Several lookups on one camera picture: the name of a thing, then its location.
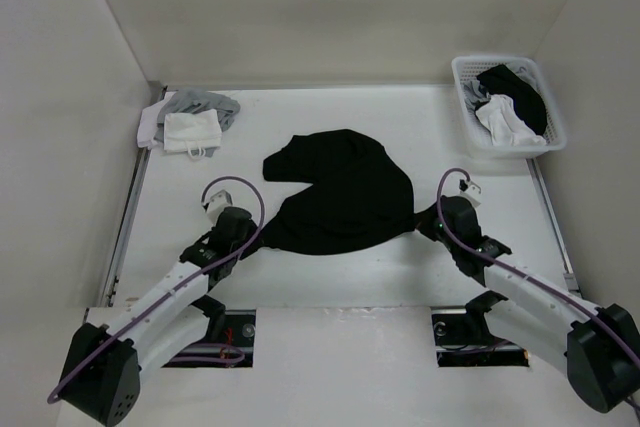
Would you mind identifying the black tank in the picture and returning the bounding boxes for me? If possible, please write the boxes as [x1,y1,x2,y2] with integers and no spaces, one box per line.
[261,129,416,256]
[477,64,548,136]

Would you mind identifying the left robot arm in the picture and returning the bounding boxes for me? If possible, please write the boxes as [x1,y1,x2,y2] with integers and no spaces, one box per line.
[47,207,258,426]

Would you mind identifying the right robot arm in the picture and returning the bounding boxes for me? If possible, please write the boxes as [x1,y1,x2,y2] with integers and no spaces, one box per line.
[415,196,639,413]

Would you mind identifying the folded white tank top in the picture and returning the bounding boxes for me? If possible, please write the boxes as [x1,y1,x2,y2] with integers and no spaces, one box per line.
[163,110,222,159]

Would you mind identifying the white tank top in basket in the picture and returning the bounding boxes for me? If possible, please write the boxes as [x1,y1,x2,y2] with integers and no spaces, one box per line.
[475,94,547,147]

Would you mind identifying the grey tank top in basket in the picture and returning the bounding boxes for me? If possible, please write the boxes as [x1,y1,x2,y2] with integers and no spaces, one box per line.
[462,78,491,112]

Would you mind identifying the white tank top under stack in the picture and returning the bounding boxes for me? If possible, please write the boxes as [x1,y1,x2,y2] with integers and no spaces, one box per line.
[136,100,167,150]

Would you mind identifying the black tank top in basket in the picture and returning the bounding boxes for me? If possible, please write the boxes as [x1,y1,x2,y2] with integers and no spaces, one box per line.
[477,64,548,136]

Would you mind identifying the folded grey tank top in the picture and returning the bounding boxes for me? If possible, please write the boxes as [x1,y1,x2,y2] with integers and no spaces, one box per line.
[156,89,241,144]

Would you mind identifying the white plastic laundry basket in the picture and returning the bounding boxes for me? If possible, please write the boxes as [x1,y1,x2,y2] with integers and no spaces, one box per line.
[451,55,567,159]

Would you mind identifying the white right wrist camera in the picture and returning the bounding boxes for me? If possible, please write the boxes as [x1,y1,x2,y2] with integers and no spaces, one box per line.
[459,179,482,208]

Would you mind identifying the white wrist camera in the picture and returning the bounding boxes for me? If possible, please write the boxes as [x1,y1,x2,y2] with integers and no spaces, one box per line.
[459,179,482,208]
[202,189,233,225]

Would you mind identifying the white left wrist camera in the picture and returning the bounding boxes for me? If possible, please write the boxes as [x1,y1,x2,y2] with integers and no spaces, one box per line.
[202,189,233,225]

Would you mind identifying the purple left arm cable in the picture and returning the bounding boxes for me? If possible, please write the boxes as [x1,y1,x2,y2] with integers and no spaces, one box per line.
[46,175,266,404]

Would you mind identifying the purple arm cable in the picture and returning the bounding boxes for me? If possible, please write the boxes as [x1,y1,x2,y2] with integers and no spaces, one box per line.
[46,175,266,404]
[436,167,640,373]

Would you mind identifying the left metal table rail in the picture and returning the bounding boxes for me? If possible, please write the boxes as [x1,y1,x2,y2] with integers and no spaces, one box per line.
[102,80,167,308]

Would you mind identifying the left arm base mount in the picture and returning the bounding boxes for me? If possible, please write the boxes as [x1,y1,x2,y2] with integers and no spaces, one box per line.
[165,296,257,368]

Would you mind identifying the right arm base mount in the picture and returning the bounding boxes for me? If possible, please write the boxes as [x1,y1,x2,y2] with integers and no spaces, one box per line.
[431,291,529,368]

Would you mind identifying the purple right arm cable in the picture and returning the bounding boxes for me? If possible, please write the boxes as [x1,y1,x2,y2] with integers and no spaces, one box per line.
[436,167,640,373]

